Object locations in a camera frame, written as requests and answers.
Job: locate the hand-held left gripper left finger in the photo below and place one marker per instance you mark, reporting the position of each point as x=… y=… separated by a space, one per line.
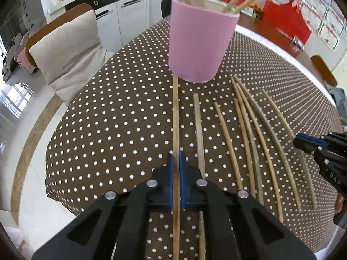
x=170 y=178

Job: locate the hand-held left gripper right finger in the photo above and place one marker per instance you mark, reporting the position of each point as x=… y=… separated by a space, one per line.
x=182 y=178

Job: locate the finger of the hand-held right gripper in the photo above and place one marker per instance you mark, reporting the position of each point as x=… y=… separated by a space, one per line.
x=309 y=146
x=336 y=136

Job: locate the bunch of wooden chopsticks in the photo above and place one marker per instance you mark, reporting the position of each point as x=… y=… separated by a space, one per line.
x=253 y=140

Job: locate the pink cup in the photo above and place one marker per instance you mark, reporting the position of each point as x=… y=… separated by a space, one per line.
x=200 y=40

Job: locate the person's right hand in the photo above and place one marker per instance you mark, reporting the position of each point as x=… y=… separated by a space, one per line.
x=339 y=203

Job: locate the grey cloth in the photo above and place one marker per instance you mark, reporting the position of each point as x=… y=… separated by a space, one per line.
x=338 y=100

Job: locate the brown polka dot tablecloth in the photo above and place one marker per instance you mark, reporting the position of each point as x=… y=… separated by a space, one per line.
x=113 y=130

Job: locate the white table liner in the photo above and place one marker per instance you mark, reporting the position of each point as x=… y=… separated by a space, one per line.
x=284 y=57

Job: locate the small clear packet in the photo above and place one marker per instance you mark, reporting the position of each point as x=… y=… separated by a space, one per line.
x=296 y=43

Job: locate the red paper bag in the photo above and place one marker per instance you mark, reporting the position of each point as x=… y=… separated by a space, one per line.
x=287 y=23

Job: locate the orange flowers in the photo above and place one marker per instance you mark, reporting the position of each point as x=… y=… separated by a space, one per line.
x=256 y=7

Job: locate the wooden chair with beige cushion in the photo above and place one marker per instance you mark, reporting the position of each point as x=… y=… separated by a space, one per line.
x=70 y=54

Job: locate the white sideboard cabinet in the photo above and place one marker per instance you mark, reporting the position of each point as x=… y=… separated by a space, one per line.
x=127 y=13

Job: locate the black jacket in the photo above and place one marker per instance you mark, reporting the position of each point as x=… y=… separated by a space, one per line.
x=166 y=2

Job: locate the pink blanket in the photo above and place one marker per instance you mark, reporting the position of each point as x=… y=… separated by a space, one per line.
x=26 y=61

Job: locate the beige sofa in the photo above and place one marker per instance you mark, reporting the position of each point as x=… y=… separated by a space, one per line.
x=10 y=59

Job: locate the wall of award certificates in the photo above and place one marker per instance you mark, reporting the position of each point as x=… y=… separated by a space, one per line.
x=322 y=13

